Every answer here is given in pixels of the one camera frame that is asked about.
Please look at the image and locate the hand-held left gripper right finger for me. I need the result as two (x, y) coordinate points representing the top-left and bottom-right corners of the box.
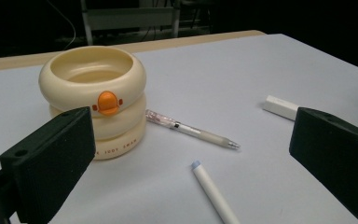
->
(288, 106), (358, 224)

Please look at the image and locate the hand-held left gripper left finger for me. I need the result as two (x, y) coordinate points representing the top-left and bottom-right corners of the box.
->
(0, 106), (97, 224)

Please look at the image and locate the white eraser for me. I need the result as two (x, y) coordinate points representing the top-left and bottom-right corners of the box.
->
(263, 94), (301, 121)

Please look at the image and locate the cream ringed pen holder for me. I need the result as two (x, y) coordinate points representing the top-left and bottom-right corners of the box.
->
(38, 46), (147, 161)

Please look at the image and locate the white pen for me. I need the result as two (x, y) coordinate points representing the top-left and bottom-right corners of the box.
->
(190, 160), (241, 224)

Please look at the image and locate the clear gel pen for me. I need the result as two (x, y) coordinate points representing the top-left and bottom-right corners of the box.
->
(145, 108), (241, 150)

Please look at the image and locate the white table mat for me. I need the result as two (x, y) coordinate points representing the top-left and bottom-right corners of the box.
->
(0, 33), (358, 224)

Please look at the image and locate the thin white cable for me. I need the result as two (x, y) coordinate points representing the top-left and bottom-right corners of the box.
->
(46, 0), (77, 50)

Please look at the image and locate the white metal desk frame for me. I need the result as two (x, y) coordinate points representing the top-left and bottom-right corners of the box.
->
(79, 0), (181, 46)

